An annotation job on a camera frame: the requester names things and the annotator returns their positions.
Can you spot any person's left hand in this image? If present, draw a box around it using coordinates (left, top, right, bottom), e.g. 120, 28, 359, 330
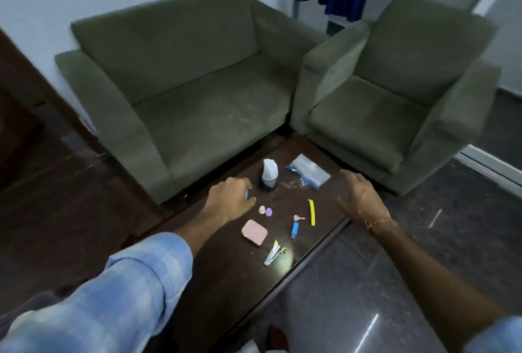
203, 177, 258, 225

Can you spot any person's right hand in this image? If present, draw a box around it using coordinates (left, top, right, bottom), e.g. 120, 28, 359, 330
335, 169, 392, 227

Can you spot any pink case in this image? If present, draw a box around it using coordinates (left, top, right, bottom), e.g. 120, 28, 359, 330
241, 219, 269, 246

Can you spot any black mesh holder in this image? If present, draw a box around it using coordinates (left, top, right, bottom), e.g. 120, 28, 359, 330
258, 175, 279, 193

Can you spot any white paper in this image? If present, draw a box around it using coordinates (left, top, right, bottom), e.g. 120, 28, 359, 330
262, 158, 279, 182

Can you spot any clear zip bag blue seal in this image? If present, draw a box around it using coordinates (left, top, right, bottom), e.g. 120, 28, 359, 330
285, 154, 332, 191

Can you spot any silver stapler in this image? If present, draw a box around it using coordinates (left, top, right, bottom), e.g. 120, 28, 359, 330
263, 239, 287, 267

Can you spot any person's right forearm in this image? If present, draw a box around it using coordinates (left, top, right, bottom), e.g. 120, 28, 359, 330
369, 220, 511, 341

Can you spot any person's left forearm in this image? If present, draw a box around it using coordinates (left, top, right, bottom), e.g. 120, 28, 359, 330
173, 210, 229, 260

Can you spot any dark wooden coffee table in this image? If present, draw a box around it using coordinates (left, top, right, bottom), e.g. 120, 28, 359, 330
134, 132, 359, 353

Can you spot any green fabric armchair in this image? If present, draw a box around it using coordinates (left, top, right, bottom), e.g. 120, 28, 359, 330
290, 0, 502, 196

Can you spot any wide green fabric sofa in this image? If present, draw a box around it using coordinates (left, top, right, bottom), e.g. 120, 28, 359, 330
55, 0, 327, 205

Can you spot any red slipper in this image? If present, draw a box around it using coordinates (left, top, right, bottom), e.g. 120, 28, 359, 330
267, 324, 290, 353

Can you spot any blue checked shirt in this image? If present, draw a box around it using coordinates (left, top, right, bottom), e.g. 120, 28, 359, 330
0, 232, 522, 353

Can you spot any orange thread bracelet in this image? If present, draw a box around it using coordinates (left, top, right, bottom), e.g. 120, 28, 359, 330
364, 218, 399, 235

